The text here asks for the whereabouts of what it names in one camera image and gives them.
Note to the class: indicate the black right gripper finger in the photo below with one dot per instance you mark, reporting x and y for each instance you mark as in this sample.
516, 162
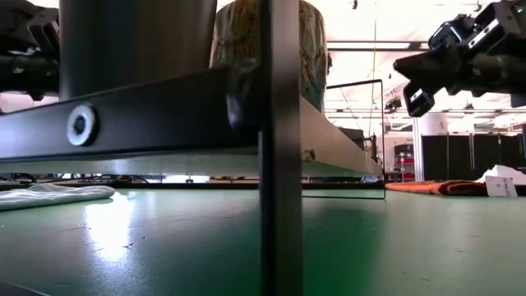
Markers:
427, 67

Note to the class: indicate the tan patterned ceramic mug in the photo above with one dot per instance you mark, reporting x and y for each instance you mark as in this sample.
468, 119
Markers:
313, 53

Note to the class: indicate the tall black tumbler cup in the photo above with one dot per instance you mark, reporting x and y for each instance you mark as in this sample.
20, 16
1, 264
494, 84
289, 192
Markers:
123, 41

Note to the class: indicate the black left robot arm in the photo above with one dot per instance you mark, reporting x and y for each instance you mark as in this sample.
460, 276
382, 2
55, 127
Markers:
29, 72

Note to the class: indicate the long ceiling light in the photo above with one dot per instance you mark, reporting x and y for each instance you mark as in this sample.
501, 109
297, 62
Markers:
370, 45

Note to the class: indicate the white building column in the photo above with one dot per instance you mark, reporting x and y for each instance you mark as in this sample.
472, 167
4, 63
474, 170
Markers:
431, 148

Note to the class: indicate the red equipment cart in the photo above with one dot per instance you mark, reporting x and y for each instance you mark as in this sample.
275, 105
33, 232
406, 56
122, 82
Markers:
404, 166

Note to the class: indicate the orange folded cloth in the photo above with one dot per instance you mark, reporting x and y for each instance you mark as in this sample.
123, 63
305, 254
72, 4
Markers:
435, 188

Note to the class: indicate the green table mat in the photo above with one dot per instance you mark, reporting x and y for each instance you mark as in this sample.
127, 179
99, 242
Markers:
411, 246

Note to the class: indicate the pale green folded cloth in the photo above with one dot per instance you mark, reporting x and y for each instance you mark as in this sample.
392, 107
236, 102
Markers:
49, 195

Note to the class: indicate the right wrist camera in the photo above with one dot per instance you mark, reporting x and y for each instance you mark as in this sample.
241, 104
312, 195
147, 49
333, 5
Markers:
485, 20

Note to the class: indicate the black partition wall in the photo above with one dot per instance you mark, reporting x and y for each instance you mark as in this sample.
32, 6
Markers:
485, 158

